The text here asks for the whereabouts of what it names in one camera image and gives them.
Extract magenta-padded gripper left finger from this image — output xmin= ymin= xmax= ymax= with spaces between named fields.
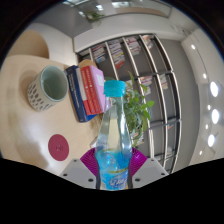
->
xmin=59 ymin=147 xmax=100 ymax=190

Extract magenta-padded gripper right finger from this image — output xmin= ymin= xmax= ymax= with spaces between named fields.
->
xmin=126 ymin=147 xmax=169 ymax=190

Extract clear water bottle blue cap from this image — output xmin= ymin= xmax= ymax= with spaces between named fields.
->
xmin=94 ymin=79 xmax=134 ymax=191

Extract flat round red coaster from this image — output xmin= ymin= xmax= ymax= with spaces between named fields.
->
xmin=47 ymin=133 xmax=71 ymax=162

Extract potted green plant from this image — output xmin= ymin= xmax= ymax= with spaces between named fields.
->
xmin=105 ymin=71 xmax=156 ymax=148

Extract dark blue book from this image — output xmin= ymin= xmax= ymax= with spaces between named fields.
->
xmin=63 ymin=65 xmax=98 ymax=124

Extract pale green patterned mug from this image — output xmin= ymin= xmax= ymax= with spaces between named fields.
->
xmin=27 ymin=64 xmax=70 ymax=112

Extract pink book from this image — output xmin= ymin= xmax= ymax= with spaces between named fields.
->
xmin=89 ymin=65 xmax=113 ymax=113

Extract ceiling lights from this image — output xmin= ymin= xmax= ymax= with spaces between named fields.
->
xmin=189 ymin=43 xmax=222 ymax=158

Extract round-backed wooden chair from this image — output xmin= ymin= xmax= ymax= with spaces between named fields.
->
xmin=7 ymin=29 xmax=51 ymax=61

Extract small green plant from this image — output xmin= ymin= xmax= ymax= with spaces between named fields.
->
xmin=84 ymin=10 xmax=105 ymax=22

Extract long wall bookshelf unit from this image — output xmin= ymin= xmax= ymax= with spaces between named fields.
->
xmin=78 ymin=33 xmax=183 ymax=175

